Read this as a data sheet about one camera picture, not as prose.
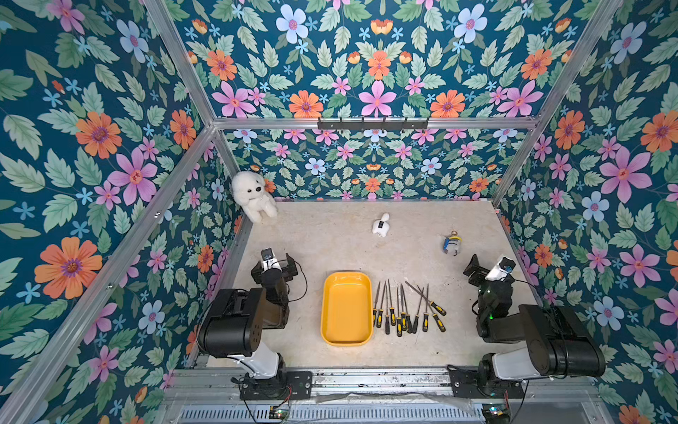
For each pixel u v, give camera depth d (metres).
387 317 0.86
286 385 0.73
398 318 0.86
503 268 0.73
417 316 0.86
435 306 0.88
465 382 0.74
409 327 0.84
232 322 0.46
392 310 0.88
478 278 0.80
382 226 1.07
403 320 0.85
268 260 0.78
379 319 0.86
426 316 0.86
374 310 0.87
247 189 1.01
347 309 0.88
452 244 1.00
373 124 0.93
